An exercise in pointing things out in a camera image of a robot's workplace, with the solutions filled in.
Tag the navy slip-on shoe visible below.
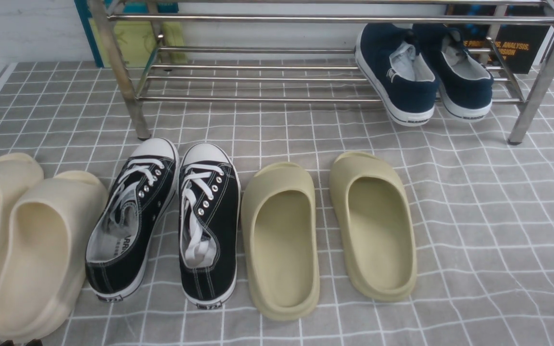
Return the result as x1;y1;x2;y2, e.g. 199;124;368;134
354;23;439;127
413;24;494;123

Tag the silver metal shoe rack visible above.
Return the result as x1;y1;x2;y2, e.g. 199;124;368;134
87;0;554;146

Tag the black canvas sneaker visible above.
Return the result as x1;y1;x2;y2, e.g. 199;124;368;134
85;137;179;303
178;143;241;309

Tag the black book orange text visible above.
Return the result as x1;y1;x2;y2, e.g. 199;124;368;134
445;4;549;74

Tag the black canvas sneaker right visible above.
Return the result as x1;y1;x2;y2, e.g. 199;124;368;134
178;143;241;309

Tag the teal yellow-green book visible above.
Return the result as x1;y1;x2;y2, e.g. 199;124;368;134
75;0;185;68

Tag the black canvas sneaker left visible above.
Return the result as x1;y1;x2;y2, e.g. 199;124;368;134
85;137;179;303

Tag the olive slipper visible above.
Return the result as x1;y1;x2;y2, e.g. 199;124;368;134
329;151;417;301
240;161;320;321

